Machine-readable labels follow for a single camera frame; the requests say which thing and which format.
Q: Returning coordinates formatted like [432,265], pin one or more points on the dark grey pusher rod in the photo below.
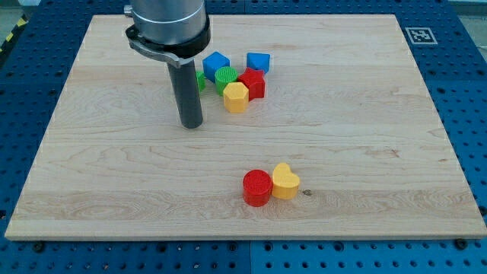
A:
[186,92]

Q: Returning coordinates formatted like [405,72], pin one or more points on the green star block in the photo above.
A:
[200,77]

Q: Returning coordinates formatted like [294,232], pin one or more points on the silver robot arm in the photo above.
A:
[174,32]

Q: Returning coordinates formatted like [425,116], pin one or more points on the blue cube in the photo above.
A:
[212,63]

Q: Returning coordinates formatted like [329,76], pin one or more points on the red star block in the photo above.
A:
[254,80]

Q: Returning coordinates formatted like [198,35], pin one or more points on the green cylinder block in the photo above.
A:
[224,76]

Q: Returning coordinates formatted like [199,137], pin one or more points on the yellow hexagon block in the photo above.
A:
[236,97]

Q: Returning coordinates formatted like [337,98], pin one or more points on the red cylinder block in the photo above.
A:
[257,188]

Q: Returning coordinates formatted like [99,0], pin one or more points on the yellow heart block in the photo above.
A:
[285,182]

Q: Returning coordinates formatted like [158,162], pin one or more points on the wooden board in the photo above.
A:
[345,107]

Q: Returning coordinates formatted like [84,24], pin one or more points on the white fiducial marker tag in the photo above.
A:
[421,36]

